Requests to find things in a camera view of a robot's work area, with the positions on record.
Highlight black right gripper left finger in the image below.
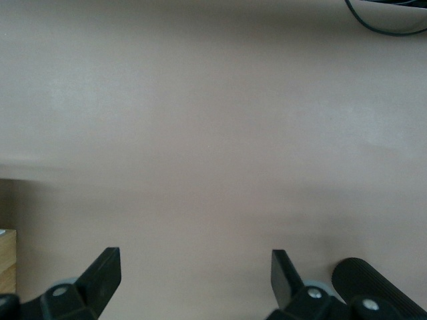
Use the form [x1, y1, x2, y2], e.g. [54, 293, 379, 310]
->
[0, 247, 121, 320]

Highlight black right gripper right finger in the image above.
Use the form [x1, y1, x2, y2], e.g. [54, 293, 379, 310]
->
[266, 249, 405, 320]

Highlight light wooden drawer cabinet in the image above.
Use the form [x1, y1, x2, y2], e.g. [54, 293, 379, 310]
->
[0, 229, 17, 295]

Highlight thin black cable loop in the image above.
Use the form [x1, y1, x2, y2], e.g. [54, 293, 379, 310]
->
[344, 0, 427, 35]

